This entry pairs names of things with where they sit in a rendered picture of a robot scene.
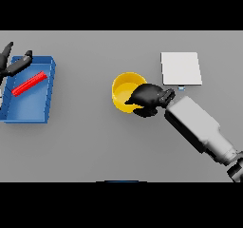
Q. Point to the blue tray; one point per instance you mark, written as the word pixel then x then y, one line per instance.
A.
pixel 28 92

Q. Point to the red beaker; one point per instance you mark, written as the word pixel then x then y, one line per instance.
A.
pixel 29 84

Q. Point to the yellow bowl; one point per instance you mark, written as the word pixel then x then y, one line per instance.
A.
pixel 124 92

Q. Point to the robot right arm light grey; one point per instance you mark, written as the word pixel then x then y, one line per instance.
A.
pixel 199 127

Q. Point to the robot right hand dark grey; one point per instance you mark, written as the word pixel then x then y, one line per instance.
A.
pixel 148 96

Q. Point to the pale square measuring scale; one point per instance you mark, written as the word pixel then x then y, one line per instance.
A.
pixel 181 68

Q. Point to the robot left hand dark grey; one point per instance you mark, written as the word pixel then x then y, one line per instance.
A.
pixel 17 65

